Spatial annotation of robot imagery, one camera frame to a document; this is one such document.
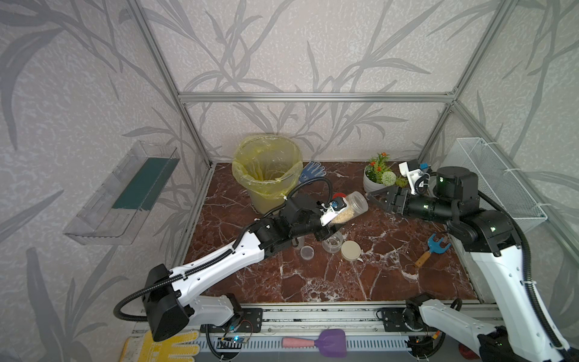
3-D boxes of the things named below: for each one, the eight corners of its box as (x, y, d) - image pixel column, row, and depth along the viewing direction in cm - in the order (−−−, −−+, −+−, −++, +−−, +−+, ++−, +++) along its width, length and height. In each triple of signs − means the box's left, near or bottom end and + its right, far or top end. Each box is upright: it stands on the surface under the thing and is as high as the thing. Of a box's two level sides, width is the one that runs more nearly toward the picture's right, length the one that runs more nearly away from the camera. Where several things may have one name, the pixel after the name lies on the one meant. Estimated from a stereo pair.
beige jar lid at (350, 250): (342, 260, 89) (342, 258, 87) (340, 242, 94) (340, 240, 92) (361, 260, 89) (362, 258, 87) (358, 242, 94) (359, 240, 92)
